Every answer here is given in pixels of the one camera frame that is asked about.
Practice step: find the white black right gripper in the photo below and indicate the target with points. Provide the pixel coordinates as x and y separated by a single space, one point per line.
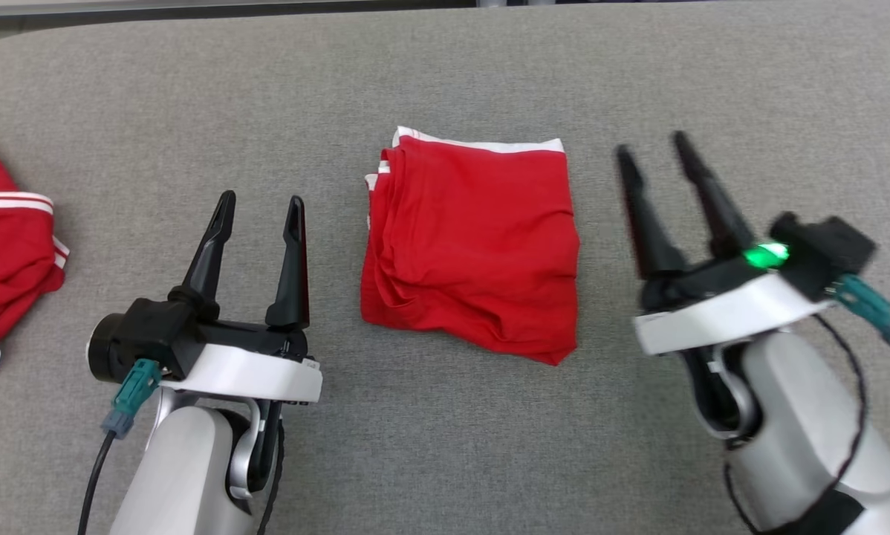
712 312

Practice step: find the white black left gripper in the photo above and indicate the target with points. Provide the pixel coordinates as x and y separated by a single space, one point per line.
252 371

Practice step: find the red shorts with white trim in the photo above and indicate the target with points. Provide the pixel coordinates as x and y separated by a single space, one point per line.
475 245

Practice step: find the red Bulls basketball jersey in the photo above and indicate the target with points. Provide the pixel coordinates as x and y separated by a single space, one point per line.
7 260

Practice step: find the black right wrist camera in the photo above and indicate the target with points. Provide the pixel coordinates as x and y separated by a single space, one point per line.
824 249

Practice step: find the grey partition bottom rail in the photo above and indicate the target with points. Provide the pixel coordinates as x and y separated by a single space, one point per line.
155 4

